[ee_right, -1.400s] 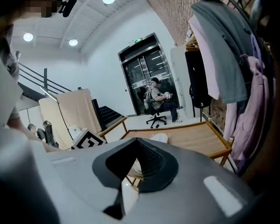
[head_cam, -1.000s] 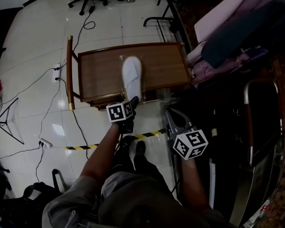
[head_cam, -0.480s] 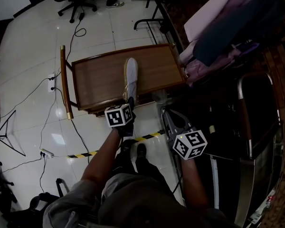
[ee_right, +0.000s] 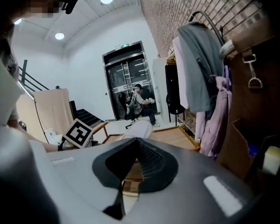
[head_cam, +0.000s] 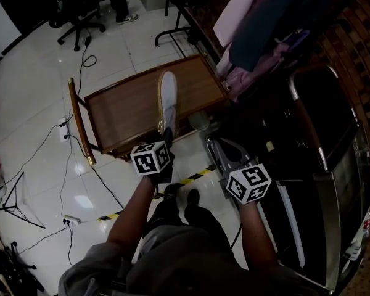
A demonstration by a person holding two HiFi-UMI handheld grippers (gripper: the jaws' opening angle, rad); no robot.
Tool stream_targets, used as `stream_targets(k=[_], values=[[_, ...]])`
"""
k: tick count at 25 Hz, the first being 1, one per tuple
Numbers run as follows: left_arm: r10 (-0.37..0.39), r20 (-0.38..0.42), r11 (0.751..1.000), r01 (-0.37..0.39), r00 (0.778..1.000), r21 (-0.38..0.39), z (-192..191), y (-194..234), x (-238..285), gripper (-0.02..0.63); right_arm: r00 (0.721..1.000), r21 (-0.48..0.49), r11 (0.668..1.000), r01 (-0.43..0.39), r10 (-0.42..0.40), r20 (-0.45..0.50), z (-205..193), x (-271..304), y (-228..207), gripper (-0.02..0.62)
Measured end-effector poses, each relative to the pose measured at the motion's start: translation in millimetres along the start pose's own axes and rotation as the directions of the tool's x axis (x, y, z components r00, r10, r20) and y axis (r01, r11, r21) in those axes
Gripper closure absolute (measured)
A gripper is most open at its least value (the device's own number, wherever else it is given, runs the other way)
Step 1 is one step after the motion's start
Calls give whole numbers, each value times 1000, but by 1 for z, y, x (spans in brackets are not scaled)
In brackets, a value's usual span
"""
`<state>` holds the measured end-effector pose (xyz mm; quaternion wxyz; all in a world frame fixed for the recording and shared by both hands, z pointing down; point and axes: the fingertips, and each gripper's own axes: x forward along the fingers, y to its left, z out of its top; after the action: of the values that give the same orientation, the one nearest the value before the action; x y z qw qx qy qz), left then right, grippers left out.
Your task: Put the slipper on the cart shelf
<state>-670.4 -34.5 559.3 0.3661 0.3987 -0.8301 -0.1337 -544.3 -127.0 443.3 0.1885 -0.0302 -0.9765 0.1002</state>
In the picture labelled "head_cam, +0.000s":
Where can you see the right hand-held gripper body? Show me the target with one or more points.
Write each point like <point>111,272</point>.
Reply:
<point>248,183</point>

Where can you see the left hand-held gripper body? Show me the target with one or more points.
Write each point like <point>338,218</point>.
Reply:
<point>148,162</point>

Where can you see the wooden shelf cart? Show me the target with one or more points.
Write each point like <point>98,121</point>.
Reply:
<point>126,109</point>

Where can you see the person's right forearm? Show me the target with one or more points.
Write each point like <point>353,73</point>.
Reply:
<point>256,236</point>

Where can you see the person's left forearm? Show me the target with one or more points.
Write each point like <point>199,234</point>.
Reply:
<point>129,214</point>

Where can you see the yellow black floor tape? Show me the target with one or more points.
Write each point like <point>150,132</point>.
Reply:
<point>197,175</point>

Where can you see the person's black trousers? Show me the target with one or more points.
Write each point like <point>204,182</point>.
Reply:
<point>203,220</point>

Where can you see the white power strip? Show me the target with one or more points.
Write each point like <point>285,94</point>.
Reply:
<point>63,129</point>
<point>71,220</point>

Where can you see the purple hanging garment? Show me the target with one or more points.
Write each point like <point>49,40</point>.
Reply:
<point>256,79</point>

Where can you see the person's grey shirt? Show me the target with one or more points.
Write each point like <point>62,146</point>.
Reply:
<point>179,264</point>

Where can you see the black light stand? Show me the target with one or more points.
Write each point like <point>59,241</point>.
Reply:
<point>24,217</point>

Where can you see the black office chair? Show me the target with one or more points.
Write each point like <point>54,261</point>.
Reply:
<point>78,26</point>

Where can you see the white hanging shirt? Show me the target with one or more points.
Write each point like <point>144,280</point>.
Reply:
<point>237,11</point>

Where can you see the dark teal hanging shirt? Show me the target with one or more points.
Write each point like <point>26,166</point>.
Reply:
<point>265,26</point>

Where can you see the black folded equipment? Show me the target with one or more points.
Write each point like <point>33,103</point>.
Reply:
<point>9,273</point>

